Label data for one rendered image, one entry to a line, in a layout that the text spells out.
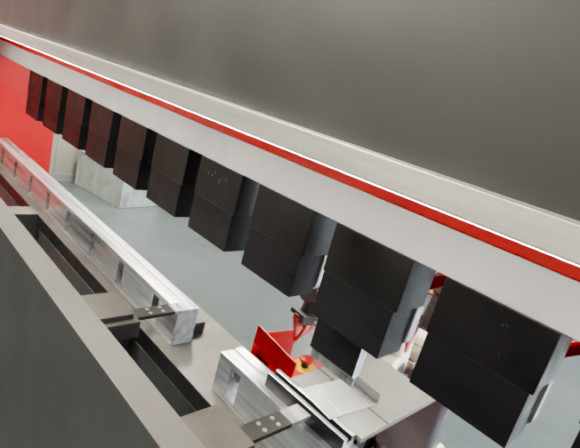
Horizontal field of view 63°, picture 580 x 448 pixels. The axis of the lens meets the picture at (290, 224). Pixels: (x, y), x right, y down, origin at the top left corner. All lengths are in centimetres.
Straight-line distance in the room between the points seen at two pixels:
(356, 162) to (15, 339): 35
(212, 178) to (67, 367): 72
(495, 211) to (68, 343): 33
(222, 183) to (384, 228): 40
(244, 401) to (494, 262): 58
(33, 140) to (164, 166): 160
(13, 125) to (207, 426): 215
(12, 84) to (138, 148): 143
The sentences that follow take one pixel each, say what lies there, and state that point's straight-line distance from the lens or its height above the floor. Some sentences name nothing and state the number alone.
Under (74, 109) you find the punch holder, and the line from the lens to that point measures 170.
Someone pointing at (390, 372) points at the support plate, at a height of 100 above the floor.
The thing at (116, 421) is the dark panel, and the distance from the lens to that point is 30.
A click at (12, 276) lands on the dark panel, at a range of 46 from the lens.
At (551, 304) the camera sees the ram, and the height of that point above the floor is 137.
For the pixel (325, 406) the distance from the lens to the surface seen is 92.
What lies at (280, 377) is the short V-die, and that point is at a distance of 97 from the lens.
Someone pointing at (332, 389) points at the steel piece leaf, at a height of 100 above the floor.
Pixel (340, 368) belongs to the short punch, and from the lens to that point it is 84.
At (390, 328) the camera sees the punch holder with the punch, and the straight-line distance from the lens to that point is 74.
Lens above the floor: 152
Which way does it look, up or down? 15 degrees down
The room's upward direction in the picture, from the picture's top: 15 degrees clockwise
